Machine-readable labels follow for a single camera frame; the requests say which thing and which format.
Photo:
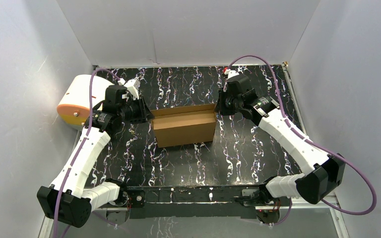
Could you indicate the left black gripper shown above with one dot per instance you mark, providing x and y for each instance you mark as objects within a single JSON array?
[{"x": 143, "y": 109}]

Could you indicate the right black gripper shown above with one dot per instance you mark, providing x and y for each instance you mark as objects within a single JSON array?
[{"x": 222, "y": 111}]

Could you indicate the brown cardboard box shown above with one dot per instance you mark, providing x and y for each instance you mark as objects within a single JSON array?
[{"x": 184, "y": 125}]

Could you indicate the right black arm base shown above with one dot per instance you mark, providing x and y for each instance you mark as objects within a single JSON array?
[{"x": 262, "y": 203}]

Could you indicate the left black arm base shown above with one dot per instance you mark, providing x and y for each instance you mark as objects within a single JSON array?
[{"x": 120, "y": 196}]

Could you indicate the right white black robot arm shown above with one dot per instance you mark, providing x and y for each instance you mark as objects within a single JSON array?
[{"x": 321, "y": 172}]

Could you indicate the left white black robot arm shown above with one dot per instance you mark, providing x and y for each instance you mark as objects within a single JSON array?
[{"x": 66, "y": 199}]

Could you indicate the cream cylindrical drum device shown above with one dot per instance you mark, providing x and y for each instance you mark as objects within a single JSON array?
[{"x": 74, "y": 105}]

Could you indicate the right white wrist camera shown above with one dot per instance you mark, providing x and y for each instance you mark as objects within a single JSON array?
[{"x": 228, "y": 73}]

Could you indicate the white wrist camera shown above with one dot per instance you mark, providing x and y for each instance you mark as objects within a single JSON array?
[
  {"x": 132, "y": 87},
  {"x": 228, "y": 73}
]

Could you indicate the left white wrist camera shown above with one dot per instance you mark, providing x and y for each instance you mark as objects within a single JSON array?
[{"x": 132, "y": 87}]

